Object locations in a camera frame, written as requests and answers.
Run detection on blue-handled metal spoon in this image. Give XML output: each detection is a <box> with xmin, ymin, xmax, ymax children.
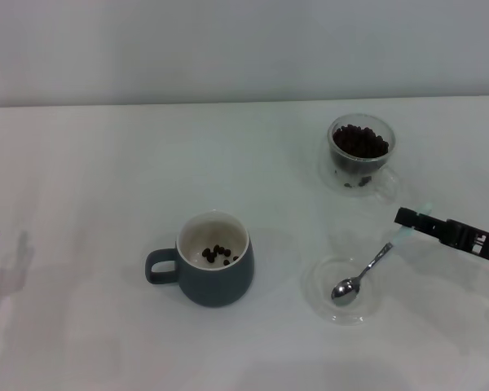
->
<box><xmin>330</xmin><ymin>200</ymin><xmax>434</xmax><ymax>307</ymax></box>

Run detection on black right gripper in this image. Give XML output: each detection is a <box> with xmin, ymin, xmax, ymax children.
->
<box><xmin>393</xmin><ymin>206</ymin><xmax>489</xmax><ymax>267</ymax></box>

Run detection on clear double-wall glass cup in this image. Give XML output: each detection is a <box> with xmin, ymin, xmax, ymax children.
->
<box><xmin>317</xmin><ymin>113</ymin><xmax>401</xmax><ymax>200</ymax></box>

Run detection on dark teal ceramic mug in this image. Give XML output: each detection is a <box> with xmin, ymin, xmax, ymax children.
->
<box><xmin>144</xmin><ymin>209</ymin><xmax>255</xmax><ymax>309</ymax></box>

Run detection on scooped coffee beans portion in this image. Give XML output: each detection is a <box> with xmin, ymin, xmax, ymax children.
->
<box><xmin>201</xmin><ymin>244</ymin><xmax>241</xmax><ymax>268</ymax></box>

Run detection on coffee beans pile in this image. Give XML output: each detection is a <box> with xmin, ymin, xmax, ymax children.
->
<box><xmin>332</xmin><ymin>123</ymin><xmax>390</xmax><ymax>189</ymax></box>

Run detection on clear glass saucer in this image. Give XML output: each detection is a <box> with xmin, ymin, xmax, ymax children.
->
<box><xmin>301</xmin><ymin>253</ymin><xmax>383</xmax><ymax>327</ymax></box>

